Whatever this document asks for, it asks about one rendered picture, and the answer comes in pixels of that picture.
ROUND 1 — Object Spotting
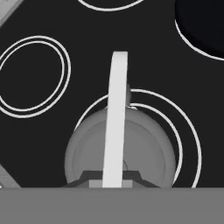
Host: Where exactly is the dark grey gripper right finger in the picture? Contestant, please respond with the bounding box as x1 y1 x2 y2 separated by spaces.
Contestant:
121 171 161 189

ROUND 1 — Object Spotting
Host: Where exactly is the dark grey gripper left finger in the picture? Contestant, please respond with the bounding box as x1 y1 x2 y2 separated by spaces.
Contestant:
61 171 105 189

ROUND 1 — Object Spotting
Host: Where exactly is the grey kettle with white handle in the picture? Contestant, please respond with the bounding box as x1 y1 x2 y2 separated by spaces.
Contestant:
64 51 177 189

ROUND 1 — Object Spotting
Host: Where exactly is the black glass hob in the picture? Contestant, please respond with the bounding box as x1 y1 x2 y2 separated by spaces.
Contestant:
0 0 224 189

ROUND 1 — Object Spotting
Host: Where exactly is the black pan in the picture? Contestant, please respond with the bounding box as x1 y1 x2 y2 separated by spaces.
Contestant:
174 0 224 60

